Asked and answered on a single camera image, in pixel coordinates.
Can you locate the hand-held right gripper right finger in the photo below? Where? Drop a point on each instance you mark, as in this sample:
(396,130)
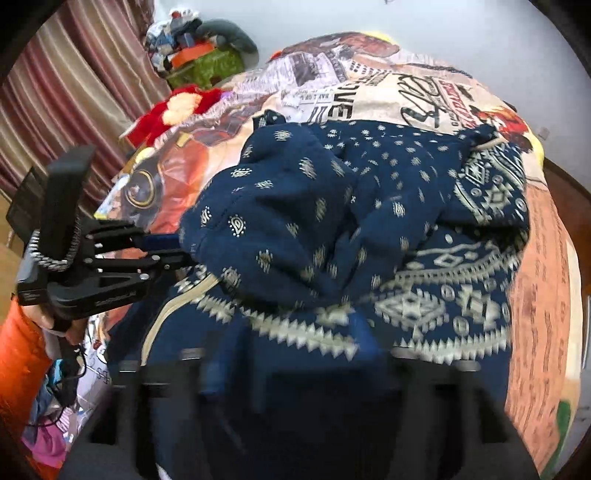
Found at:
(443,392)

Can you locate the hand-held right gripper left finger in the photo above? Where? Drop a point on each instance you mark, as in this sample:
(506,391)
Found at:
(138,415)

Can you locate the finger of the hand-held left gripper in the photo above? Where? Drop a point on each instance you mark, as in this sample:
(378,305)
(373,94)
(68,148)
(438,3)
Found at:
(134,240)
(138,270)

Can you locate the navy patterned zip hoodie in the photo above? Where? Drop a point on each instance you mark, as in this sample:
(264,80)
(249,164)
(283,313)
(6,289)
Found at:
(300,207)

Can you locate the person's left forearm orange sleeve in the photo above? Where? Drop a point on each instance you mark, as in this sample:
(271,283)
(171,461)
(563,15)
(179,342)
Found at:
(23,360)

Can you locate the person's left hand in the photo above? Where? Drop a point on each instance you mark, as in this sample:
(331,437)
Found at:
(60,326)

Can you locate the pink cloth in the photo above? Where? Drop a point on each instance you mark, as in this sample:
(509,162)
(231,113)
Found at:
(51,438)

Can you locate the striped brown curtain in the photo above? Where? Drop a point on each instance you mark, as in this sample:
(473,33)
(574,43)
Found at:
(69,92)

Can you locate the red plush toy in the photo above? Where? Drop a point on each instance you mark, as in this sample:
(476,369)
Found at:
(147,121)

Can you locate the green patterned box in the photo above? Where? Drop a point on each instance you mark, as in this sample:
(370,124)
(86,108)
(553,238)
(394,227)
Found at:
(217,69)

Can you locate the orange box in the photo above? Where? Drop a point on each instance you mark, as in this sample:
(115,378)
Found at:
(194,54)

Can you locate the pile of mixed clutter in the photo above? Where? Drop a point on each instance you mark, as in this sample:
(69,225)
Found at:
(171,34)

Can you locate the grey neck pillow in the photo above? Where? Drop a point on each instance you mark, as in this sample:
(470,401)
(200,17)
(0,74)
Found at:
(240,39)

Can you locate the printed blanket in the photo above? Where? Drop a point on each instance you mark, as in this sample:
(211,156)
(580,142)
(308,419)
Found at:
(392,92)

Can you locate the yellow pillow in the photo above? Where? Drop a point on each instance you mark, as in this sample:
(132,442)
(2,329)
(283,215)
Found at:
(381,36)

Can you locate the white wall socket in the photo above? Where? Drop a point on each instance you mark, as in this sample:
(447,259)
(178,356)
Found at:
(545,134)

